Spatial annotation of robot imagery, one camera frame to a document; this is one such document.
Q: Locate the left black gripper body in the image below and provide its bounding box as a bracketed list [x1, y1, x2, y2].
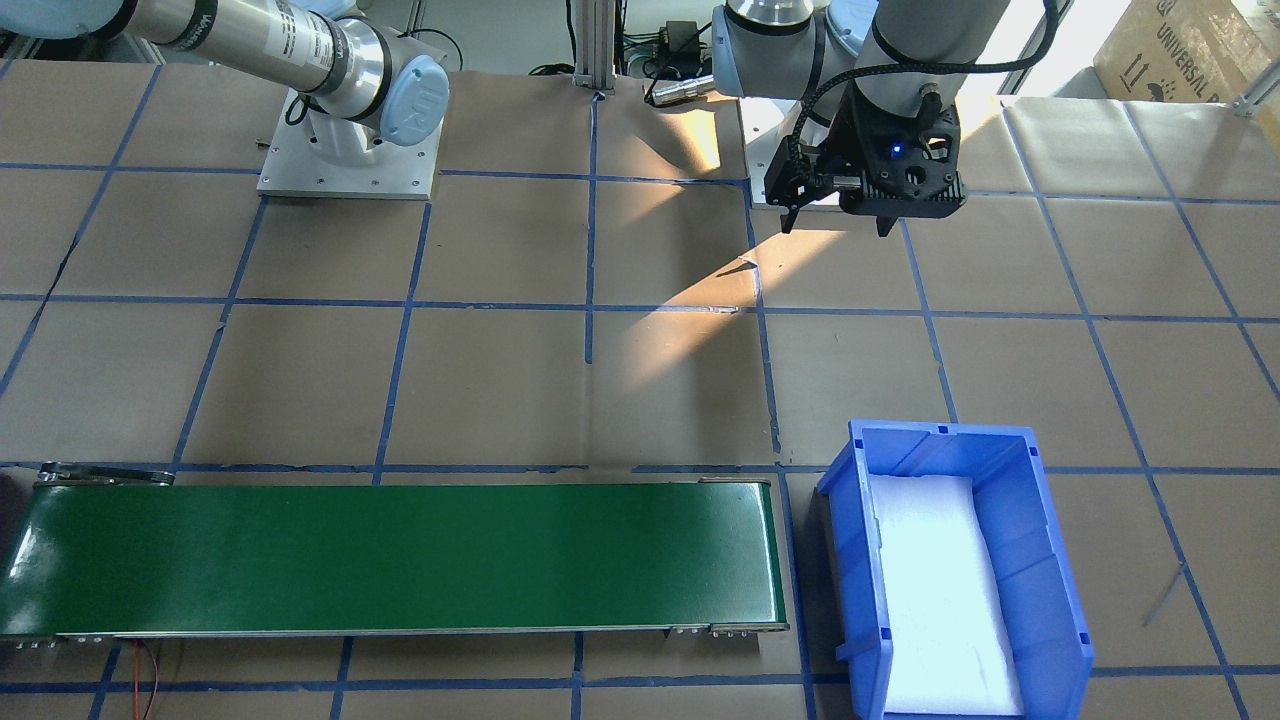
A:
[828, 85, 963, 217]

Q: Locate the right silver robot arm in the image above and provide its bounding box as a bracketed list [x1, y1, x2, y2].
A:
[1, 1, 451, 158]

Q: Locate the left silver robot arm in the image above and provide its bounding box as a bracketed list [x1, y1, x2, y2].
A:
[710, 1, 1061, 234]

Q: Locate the cardboard box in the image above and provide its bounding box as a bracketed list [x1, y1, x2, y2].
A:
[1093, 1, 1279, 102]

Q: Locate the blue plastic bin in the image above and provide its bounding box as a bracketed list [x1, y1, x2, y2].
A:
[817, 419, 1094, 719]

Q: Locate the white foam in bin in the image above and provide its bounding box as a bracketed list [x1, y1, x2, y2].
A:
[870, 475, 1024, 716]

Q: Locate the green conveyor belt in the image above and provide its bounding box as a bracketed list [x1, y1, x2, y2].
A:
[3, 480, 788, 641]

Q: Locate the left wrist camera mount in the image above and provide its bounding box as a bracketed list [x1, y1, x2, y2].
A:
[764, 94, 966, 231]

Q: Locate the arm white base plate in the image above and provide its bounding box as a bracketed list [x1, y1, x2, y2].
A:
[739, 97, 801, 211]
[257, 90, 443, 201]

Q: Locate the aluminium frame post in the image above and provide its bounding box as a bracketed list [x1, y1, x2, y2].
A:
[567, 1, 622, 95]

